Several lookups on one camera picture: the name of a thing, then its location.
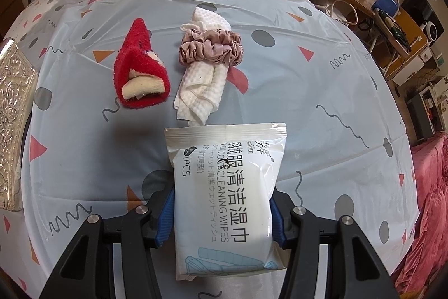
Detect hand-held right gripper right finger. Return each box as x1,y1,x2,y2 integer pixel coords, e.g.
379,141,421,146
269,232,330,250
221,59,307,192
269,189,401,299

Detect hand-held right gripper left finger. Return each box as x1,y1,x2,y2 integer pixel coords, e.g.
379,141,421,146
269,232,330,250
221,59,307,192
38,189,176,299

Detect white wet wipes pack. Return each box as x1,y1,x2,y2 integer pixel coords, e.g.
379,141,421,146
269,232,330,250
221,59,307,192
164,123,288,282

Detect beige knit cloth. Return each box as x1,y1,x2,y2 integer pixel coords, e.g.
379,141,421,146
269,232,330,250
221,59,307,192
121,73,165,101

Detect white waffle cloth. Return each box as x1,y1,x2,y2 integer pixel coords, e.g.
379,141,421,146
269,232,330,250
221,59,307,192
174,7,232,126

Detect patterned plastic tablecloth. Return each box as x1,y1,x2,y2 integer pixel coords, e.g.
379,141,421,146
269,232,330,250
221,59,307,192
0,0,421,299

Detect pink ruffled blanket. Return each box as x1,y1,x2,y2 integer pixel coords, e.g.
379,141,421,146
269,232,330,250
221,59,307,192
392,133,448,299

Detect grey shelf unit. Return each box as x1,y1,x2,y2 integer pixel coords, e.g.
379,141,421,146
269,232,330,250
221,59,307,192
406,89,448,143

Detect red fluffy sock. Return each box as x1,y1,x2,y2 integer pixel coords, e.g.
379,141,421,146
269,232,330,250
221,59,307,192
113,18,171,108

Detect pink satin scrunchie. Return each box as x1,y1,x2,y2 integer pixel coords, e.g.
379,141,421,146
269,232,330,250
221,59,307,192
178,29,243,66

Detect silver embossed tissue box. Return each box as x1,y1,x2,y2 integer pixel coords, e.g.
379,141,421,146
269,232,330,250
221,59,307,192
0,38,38,212

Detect white tote bag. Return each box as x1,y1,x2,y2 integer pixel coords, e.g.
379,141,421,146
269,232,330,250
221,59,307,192
315,0,358,26

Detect black items on chair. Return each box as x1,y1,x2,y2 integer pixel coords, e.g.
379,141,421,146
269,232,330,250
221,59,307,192
380,10,411,51

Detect blue chair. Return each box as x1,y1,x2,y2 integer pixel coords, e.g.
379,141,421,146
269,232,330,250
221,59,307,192
373,0,400,17

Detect black and white appliance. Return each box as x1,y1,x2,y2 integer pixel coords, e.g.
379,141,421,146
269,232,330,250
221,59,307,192
402,0,442,40

